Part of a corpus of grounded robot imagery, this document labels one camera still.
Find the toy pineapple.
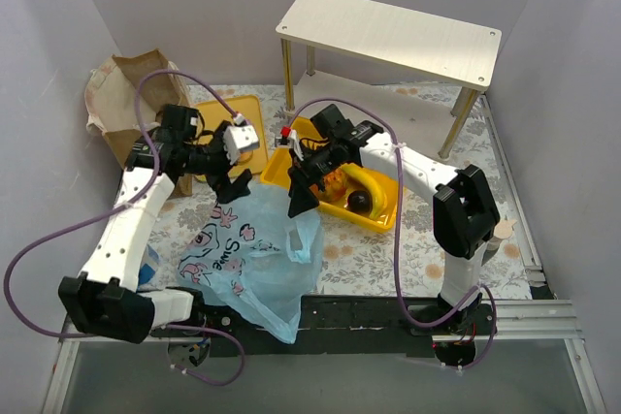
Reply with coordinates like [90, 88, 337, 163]
[317, 169, 348, 203]

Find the yellow banana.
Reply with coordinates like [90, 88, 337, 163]
[342, 164, 387, 220]

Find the dark brown chocolate bun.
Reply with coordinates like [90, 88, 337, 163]
[346, 190, 373, 215]

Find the blue plastic grocery bag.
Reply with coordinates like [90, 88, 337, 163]
[178, 182, 324, 344]

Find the brown paper bag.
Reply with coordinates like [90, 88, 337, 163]
[84, 48, 195, 197]

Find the beige round biscuit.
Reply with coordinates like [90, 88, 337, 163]
[239, 151, 254, 164]

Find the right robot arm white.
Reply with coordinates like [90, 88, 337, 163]
[278, 98, 500, 334]

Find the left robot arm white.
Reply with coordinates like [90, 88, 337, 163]
[58, 105, 260, 343]

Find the deep yellow bin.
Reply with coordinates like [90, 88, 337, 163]
[260, 117, 399, 233]

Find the flat yellow tray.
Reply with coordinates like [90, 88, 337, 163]
[196, 95, 268, 177]

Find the floral table mat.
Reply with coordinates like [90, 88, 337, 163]
[146, 85, 532, 300]

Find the blue white packet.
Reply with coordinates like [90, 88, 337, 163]
[138, 244, 160, 286]

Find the white two-tier shelf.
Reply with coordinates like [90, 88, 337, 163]
[276, 0, 502, 160]

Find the grey bottle beige cap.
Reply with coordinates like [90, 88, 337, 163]
[483, 219, 516, 263]

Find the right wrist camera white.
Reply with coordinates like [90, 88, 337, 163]
[275, 126, 305, 161]

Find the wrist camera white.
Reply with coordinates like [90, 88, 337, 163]
[275, 126, 305, 161]
[223, 113, 260, 165]

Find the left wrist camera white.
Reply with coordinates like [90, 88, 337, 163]
[223, 113, 260, 165]

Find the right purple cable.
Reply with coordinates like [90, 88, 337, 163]
[288, 97, 499, 371]

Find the purple cable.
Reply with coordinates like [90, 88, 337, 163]
[288, 97, 499, 371]
[3, 69, 251, 386]

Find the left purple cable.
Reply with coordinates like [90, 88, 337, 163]
[3, 69, 251, 386]

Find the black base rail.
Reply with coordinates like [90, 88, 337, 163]
[149, 287, 501, 357]

